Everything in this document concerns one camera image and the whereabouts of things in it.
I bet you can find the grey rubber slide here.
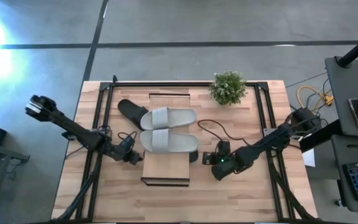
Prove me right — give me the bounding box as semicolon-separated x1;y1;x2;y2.
139;128;200;154
139;106;198;131

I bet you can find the grey side desk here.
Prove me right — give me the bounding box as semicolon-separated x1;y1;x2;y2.
324;55;358;138

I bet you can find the white paper sheet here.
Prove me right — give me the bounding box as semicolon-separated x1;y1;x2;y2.
302;148;317;168

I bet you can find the black metal pole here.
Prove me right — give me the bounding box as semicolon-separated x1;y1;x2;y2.
336;28;358;68

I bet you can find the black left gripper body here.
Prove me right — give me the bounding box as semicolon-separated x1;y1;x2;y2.
116;134;137;163

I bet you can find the black diagonal support beam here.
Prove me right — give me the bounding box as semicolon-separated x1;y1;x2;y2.
299;119;343;154

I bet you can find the small green potted plant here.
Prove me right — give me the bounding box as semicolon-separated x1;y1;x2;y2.
208;70;248;106

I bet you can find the black metal table frame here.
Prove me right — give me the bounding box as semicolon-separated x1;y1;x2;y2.
54;74;321;223

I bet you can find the wooden shelf with black frame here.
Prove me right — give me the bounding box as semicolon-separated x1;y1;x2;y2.
140;92;192;188

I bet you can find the yellow cable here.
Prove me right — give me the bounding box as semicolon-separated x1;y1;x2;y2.
296;85;334;113

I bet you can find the grey keyboard cart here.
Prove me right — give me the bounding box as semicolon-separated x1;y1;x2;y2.
330;134;358;215

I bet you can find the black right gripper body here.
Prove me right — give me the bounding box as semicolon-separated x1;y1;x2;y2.
213;140;231;166

